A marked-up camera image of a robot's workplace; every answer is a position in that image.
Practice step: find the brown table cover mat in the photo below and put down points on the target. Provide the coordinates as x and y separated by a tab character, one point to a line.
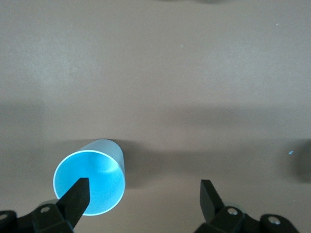
155	60

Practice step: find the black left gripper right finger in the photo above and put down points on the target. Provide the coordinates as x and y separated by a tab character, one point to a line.
210	201

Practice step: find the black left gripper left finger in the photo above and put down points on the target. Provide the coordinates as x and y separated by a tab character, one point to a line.
75	201

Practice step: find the blue plastic cup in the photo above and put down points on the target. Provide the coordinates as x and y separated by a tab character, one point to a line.
104	170

